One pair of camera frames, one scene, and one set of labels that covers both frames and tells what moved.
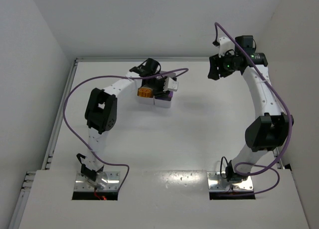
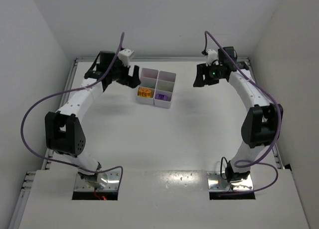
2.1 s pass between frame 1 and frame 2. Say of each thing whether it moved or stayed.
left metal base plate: stayed
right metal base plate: stayed
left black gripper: moved
